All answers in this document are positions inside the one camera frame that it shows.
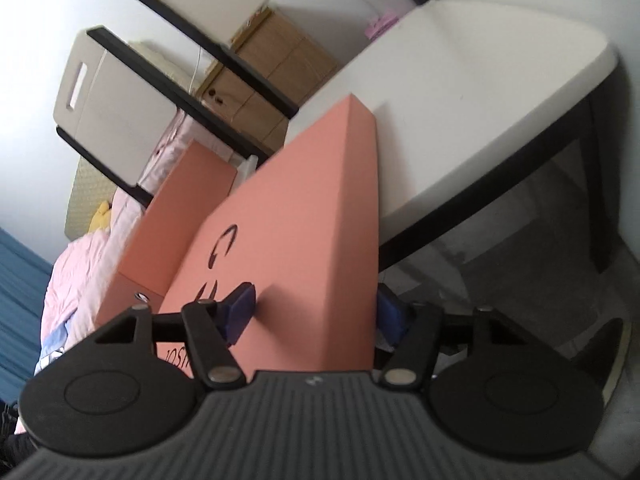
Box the blue curtain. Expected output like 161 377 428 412
0 227 54 377

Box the orange box lid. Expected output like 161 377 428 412
159 93 380 379

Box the yellow plush toy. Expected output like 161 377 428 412
88 201 112 234

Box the white desktop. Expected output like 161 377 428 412
280 0 624 274

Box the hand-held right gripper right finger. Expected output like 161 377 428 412
374 284 546 390

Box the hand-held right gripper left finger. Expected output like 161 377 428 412
92 282 257 390

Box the wooden nightstand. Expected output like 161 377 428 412
195 7 341 154

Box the pink carton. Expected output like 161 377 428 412
364 10 401 39

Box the beige quilted headboard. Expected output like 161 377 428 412
63 159 119 239

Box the white cable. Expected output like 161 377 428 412
189 44 202 95

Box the orange cardboard box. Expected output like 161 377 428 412
95 140 239 329

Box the pink pillow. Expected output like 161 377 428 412
137 111 236 196

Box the pink blanket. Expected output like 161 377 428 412
35 199 147 377

